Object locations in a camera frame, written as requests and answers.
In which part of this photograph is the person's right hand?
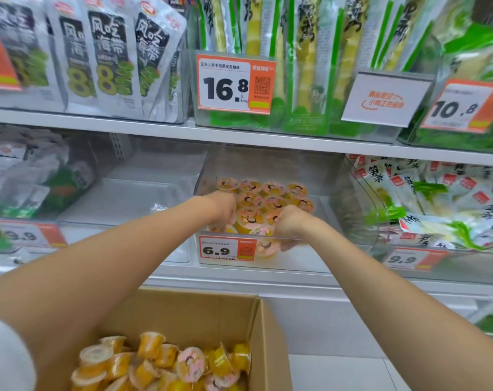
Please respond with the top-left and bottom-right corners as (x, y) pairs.
(272, 205), (313, 252)

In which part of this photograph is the person's left hand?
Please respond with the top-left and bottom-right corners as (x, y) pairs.
(204, 190), (237, 233)

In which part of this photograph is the person's right forearm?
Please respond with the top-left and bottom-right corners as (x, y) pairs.
(299, 219), (493, 391)

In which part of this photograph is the person's left forearm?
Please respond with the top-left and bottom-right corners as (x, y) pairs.
(0, 195), (215, 391)

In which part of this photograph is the layer of shelved jelly cups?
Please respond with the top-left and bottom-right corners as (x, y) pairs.
(208, 177), (316, 259)

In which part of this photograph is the white metal shelf board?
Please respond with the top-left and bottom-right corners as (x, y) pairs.
(0, 106), (493, 168)
(0, 251), (493, 312)

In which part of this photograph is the clear bin with white packets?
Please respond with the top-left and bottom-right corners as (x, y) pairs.
(335, 154), (493, 286)

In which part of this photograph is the clear bin with jelly cups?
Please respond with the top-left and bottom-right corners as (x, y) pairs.
(193, 146), (355, 274)

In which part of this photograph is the empty clear plastic bin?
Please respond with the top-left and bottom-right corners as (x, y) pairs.
(58, 136), (210, 265)

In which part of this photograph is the brown cardboard box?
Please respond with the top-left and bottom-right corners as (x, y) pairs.
(35, 286), (293, 391)

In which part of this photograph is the clear bin with bamboo packets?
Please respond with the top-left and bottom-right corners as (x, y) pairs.
(189, 34), (443, 144)

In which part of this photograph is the slotted metal shelf upright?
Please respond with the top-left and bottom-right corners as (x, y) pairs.
(109, 133), (134, 162)

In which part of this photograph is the large orange white price tag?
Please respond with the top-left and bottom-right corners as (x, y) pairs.
(195, 53), (277, 115)

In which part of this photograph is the clear bin with seaweed packets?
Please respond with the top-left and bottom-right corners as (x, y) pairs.
(0, 0), (192, 125)

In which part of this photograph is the pile of white green packets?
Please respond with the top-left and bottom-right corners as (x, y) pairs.
(347, 154), (493, 251)

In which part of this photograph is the clear bin with grey packets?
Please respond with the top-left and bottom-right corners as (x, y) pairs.
(0, 124), (105, 254)

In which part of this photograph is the heap of boxed jelly cups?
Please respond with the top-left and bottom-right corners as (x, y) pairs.
(70, 331), (252, 391)

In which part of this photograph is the white sign tag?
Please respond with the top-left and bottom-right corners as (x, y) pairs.
(341, 71), (435, 128)

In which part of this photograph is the row of bamboo shoot packets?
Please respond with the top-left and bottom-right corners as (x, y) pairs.
(194, 0), (448, 137)

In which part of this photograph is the pile of grey green packets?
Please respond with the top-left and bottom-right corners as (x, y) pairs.
(0, 133), (96, 241)

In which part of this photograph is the row of white seaweed packets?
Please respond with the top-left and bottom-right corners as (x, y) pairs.
(0, 0), (188, 121)

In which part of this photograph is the white sleeve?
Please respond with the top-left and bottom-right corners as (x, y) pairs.
(0, 313), (38, 391)

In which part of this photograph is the pile of green vegetable packets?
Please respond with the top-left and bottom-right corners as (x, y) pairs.
(398, 0), (493, 154)

